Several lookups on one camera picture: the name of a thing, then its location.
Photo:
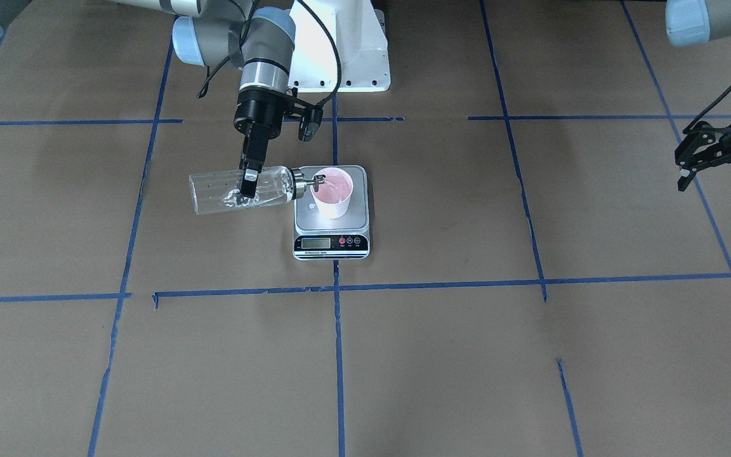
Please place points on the brown paper table cover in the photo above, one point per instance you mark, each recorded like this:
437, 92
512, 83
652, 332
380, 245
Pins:
537, 285

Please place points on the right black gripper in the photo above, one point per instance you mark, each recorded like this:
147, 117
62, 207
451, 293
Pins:
256, 115

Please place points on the white digital kitchen scale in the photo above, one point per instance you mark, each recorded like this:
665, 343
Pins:
318, 238

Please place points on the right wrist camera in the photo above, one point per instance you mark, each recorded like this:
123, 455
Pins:
308, 115

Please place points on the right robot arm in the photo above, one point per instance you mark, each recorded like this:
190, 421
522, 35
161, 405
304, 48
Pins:
226, 38

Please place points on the pink plastic cup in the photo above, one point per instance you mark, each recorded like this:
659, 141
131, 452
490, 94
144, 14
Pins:
332, 197

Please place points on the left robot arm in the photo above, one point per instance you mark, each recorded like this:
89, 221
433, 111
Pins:
698, 22

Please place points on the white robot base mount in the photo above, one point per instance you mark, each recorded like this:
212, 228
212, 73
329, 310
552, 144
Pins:
341, 42

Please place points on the clear glass sauce bottle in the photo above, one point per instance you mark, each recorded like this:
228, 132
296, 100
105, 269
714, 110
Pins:
213, 193

